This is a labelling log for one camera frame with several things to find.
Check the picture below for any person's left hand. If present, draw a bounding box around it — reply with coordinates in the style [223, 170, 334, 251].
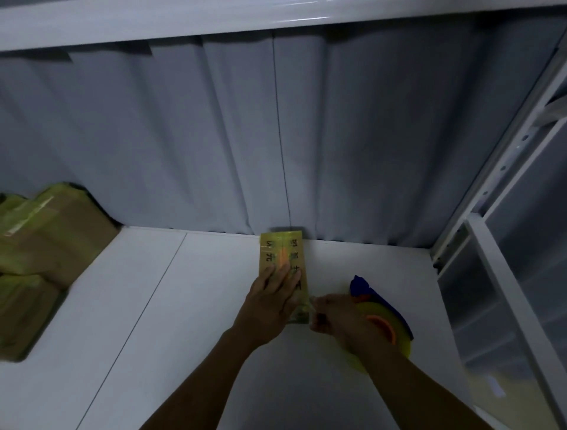
[233, 264, 303, 346]

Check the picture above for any person's right hand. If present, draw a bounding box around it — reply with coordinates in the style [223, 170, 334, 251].
[309, 294, 375, 355]

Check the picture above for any yellow taped cardboard box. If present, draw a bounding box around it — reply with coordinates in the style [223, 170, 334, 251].
[259, 229, 311, 325]

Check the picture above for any blue tape dispenser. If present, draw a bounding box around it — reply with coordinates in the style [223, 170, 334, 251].
[349, 276, 414, 343]

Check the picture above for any person's right forearm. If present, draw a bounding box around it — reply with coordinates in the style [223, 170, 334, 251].
[350, 330, 494, 430]

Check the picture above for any person's left forearm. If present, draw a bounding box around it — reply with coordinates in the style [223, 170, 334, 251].
[141, 327, 266, 430]

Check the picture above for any grey curtain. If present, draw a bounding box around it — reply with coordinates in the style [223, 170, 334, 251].
[0, 9, 567, 249]

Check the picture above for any small taped cardboard parcel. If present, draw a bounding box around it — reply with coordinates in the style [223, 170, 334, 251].
[0, 274, 63, 363]

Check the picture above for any white shelf board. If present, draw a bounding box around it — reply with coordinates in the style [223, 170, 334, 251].
[0, 0, 567, 52]

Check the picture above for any white metal shelf frame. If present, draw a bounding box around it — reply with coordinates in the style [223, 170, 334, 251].
[431, 40, 567, 430]

